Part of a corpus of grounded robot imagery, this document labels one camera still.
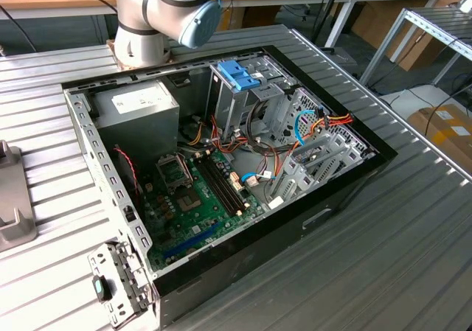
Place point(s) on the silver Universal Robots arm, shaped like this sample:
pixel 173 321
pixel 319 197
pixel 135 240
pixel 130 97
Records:
pixel 140 32

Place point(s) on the metal disk bay cage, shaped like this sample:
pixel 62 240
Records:
pixel 332 161

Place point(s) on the black RAM slot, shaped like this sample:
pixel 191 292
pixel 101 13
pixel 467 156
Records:
pixel 226 180
pixel 217 184
pixel 231 177
pixel 222 182

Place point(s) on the beige board header block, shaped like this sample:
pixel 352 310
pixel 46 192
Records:
pixel 236 180

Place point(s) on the metal optical drive cage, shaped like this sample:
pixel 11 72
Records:
pixel 236 106

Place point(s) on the white plastic tag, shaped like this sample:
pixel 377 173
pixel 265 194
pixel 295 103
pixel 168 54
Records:
pixel 276 203

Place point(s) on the CPU socket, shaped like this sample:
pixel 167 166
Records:
pixel 188 201

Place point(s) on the green motherboard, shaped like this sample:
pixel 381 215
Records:
pixel 206 216

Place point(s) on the blue plastic drive latch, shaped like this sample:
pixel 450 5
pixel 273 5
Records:
pixel 239 76

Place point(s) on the small beige power socket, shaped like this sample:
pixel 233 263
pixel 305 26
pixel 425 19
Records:
pixel 149 187

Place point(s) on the blue expansion slot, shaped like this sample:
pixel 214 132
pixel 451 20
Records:
pixel 191 240

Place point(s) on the black open PC case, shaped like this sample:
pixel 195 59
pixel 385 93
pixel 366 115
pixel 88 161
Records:
pixel 258 257

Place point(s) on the grey Dell power supply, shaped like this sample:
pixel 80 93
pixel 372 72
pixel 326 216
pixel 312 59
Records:
pixel 140 102

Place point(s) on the small black chassis clip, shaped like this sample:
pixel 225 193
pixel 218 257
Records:
pixel 130 215

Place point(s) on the hinged metal slot retainer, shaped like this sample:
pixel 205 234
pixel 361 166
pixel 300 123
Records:
pixel 129 268

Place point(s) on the black tripod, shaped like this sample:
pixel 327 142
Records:
pixel 328 10

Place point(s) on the plain brown cardboard box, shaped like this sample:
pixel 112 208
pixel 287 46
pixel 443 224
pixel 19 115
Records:
pixel 372 25

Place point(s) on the black latch with blue face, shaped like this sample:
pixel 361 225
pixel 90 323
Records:
pixel 101 288

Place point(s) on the yellow taped cardboard box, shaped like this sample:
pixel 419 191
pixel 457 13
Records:
pixel 442 132

